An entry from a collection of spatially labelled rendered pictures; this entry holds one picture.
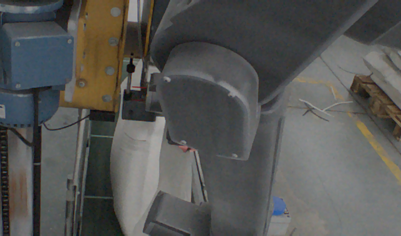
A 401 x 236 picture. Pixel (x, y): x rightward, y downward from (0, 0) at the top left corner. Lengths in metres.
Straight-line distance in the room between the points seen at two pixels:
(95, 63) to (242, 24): 0.94
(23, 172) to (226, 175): 1.04
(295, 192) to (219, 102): 2.63
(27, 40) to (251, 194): 0.53
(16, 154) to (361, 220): 1.99
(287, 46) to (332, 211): 2.61
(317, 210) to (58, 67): 2.11
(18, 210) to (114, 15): 0.65
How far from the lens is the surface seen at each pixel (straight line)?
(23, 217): 1.46
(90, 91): 1.14
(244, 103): 0.19
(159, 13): 1.05
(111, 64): 1.10
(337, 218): 2.75
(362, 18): 0.17
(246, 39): 0.18
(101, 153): 2.12
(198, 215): 0.59
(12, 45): 0.80
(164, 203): 0.58
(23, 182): 1.38
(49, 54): 0.83
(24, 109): 0.94
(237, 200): 0.39
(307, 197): 2.81
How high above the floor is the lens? 1.62
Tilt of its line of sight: 30 degrees down
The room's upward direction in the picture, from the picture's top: 12 degrees clockwise
